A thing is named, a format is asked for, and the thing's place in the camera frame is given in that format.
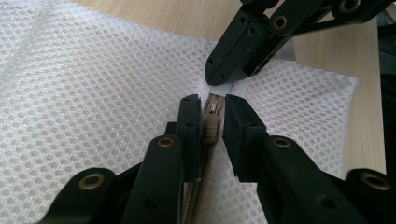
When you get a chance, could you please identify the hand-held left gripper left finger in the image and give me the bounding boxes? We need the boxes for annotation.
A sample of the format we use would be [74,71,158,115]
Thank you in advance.
[120,93,204,224]

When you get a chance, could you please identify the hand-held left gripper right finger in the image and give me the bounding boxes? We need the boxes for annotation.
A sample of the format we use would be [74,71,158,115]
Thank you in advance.
[221,93,369,224]

